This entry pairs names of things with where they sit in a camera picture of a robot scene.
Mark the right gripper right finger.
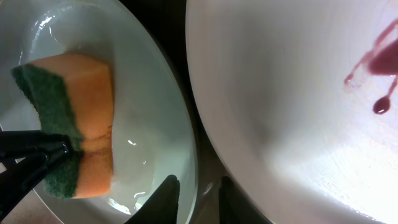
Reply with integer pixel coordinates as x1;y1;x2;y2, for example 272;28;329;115
218;176;272;224

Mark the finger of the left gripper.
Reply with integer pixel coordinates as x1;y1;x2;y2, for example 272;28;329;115
1;131;70;219

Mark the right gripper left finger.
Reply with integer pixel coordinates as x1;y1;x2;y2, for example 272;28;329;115
124;175;180;224

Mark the light blue stained plate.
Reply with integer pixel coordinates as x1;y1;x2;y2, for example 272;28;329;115
1;0;198;223

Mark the orange green scrub sponge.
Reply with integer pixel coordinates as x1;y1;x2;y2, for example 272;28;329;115
11;53;114;198

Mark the large brown serving tray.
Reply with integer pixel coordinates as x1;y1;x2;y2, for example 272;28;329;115
0;0;274;224

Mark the white plate with red sauce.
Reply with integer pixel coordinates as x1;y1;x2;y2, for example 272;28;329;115
186;1;397;223

